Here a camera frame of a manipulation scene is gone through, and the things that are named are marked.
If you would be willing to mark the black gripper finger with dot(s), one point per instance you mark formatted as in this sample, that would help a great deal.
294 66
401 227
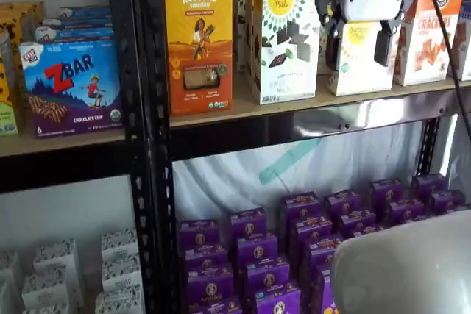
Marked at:
333 49
382 47

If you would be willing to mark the yellow brown-spotted snack box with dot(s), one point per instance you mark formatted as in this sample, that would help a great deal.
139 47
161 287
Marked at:
22 12
7 100

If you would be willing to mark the white Simple Mills chocolate box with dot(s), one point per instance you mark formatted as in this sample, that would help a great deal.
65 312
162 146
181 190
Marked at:
241 16
249 34
290 71

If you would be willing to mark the orange Revival cracker box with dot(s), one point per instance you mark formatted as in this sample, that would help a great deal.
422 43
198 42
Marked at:
198 53

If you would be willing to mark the teal tape strip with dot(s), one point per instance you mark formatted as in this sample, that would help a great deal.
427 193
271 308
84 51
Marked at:
290 161

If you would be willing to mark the blue purple ZBar box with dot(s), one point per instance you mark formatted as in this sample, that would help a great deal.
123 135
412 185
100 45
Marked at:
73 34
77 22
86 11
73 89

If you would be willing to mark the purple Annie's box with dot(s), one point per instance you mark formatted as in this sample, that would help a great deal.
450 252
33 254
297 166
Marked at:
368 232
386 192
301 207
277 301
198 233
206 257
404 211
342 202
311 231
257 251
323 292
322 251
248 222
447 202
357 222
217 307
428 185
268 277
209 286

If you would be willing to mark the white box with blue band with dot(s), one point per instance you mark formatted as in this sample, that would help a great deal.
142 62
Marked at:
464 49

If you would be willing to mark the brown wooden shelf board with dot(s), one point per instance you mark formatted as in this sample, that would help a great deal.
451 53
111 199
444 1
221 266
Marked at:
55 143
331 102

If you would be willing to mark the white black-patterned box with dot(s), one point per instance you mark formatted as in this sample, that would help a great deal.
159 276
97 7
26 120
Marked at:
119 301
121 271
44 288
57 257
119 242
10 268

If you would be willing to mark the black metal shelf rack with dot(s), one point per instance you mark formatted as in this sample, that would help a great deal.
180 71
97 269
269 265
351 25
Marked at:
154 145
121 71

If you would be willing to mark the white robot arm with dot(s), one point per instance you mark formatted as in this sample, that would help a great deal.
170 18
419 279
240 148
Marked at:
404 266

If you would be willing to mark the small white yellow-label box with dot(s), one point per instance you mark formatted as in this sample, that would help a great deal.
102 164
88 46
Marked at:
362 71

